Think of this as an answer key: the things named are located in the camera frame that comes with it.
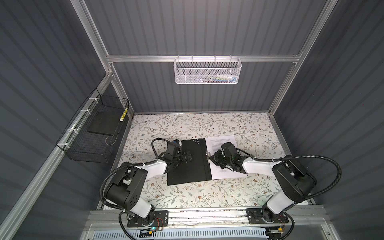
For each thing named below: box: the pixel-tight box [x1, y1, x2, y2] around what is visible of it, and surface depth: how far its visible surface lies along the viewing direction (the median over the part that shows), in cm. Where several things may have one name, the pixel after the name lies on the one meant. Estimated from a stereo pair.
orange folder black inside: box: [167, 138, 213, 186], surface depth 93 cm
